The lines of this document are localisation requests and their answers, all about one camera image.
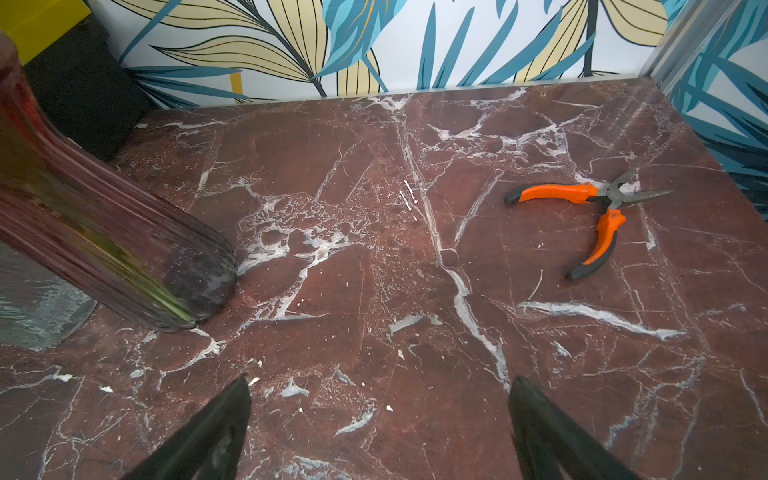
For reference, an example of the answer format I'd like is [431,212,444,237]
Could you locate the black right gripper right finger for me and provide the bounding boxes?
[508,376,638,479]

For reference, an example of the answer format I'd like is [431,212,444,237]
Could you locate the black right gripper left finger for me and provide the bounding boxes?
[125,375,252,479]

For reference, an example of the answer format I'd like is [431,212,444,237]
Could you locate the clear glass vase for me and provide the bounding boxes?
[1,243,97,351]

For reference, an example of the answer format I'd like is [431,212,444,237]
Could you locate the dark tinted glass vase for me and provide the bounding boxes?
[1,37,237,332]

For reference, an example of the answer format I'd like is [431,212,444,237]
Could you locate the yellow black toolbox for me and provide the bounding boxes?
[1,0,151,162]

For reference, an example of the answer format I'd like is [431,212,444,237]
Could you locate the orange handled pliers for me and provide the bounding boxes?
[504,169,673,283]

